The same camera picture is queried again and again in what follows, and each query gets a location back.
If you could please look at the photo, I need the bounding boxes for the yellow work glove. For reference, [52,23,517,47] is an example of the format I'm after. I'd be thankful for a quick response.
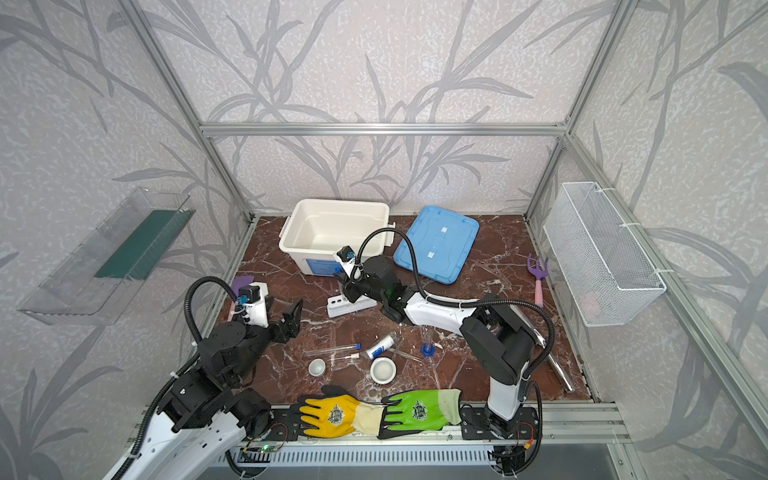
[290,385,385,439]

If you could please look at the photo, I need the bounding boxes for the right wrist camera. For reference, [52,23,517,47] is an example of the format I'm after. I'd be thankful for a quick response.
[336,246,355,277]

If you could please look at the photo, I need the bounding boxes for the white test tube rack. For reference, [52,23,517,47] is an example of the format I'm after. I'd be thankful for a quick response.
[327,294,377,318]

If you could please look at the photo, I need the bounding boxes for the purple toy shovel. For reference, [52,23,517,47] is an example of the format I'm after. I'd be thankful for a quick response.
[227,275,254,321]

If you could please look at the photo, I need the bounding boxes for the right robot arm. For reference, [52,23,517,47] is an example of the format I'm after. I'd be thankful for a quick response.
[335,227,557,421]

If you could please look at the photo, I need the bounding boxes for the metal tongs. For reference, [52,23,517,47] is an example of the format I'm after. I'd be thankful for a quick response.
[509,302,576,394]

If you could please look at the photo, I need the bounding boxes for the white wire mesh basket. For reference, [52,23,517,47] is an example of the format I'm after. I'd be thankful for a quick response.
[544,182,666,327]

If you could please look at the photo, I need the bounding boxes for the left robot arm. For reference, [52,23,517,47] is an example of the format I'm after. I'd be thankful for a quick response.
[106,276,303,479]

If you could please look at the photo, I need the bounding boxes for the clear wall shelf green mat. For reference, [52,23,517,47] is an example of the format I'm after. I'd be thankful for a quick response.
[18,187,195,326]

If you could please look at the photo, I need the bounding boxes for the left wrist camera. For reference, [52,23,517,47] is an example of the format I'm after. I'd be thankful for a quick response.
[234,282,269,328]

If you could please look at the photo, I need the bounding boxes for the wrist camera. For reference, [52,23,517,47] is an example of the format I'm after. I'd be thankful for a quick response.
[234,282,269,328]
[336,246,355,277]

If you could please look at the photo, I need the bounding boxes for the blue plastic bin lid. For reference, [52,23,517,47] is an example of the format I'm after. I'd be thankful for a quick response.
[407,206,479,285]

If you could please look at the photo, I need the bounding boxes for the aluminium frame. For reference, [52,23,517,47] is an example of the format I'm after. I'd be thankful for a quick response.
[118,1,767,443]

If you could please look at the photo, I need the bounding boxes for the white blue label bottle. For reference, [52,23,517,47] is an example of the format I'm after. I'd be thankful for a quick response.
[365,334,398,360]

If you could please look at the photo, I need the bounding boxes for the large white ceramic dish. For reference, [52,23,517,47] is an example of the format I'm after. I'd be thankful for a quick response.
[369,357,397,385]

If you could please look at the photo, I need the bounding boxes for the green work glove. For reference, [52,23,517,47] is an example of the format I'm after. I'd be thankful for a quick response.
[378,389,461,440]

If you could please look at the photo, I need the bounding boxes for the white plastic storage bin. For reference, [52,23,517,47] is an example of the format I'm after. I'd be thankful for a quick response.
[279,199,391,277]

